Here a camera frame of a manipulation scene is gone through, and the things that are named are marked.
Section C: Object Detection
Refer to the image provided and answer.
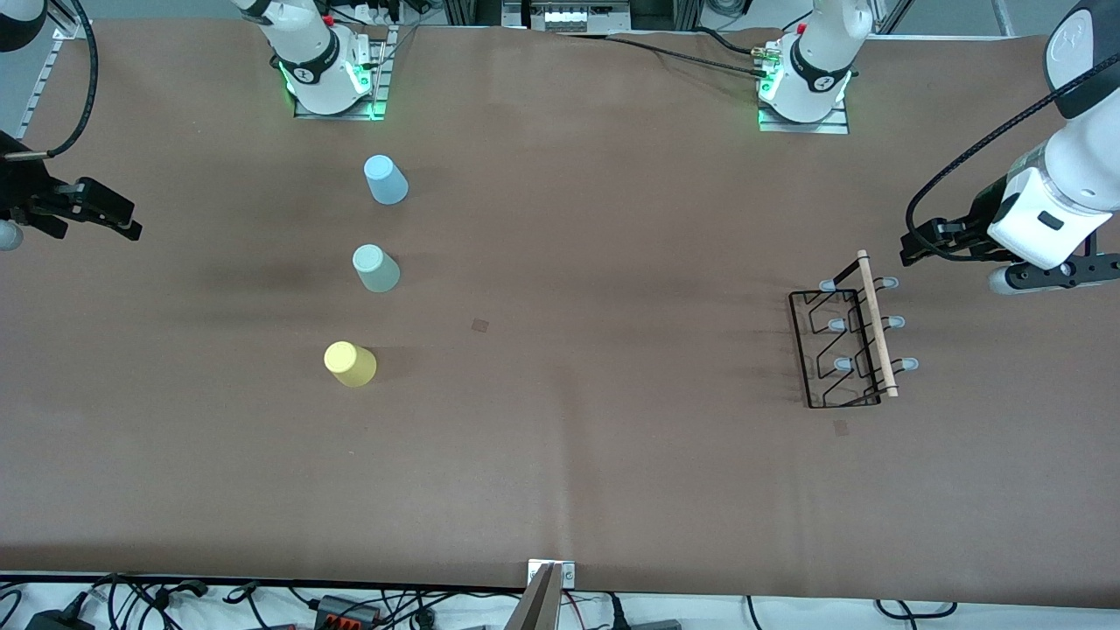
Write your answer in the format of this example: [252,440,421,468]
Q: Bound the black wire cup holder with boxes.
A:
[789,249,920,410]

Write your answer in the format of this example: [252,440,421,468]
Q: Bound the pale green plastic cup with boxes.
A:
[352,243,402,293]

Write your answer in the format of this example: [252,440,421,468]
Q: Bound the yellow plastic cup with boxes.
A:
[324,341,378,389]

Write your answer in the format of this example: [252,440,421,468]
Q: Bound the light blue plastic cup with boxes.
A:
[363,154,410,207]

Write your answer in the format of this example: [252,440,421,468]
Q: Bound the power strip with plugs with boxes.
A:
[332,0,414,27]

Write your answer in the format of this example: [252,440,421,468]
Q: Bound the black power adapter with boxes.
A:
[26,608,94,630]

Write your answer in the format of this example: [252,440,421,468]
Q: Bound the white power strip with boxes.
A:
[525,0,631,32]

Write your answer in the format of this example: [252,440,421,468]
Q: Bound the black orange connector box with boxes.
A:
[315,595,382,627]

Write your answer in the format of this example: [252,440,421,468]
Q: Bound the aluminium table edge rail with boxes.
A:
[16,22,71,141]

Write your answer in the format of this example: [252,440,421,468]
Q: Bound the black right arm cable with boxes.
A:
[0,0,99,161]

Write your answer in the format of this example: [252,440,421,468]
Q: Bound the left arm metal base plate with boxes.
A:
[758,103,850,135]

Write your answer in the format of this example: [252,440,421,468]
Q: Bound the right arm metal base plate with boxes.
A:
[293,26,390,121]

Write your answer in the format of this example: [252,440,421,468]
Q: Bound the thick black table cable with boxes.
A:
[691,26,759,57]

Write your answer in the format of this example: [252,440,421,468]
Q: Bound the long black table cable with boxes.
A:
[560,32,771,80]

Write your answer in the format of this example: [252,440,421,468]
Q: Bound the black looped cable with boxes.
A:
[875,598,956,620]

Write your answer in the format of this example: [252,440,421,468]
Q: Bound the tangled black cables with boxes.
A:
[87,573,213,630]

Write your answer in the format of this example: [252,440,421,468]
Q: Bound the silver metal bracket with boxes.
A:
[528,560,577,589]

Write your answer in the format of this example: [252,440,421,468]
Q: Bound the grey camera stand pole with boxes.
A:
[503,563,565,630]

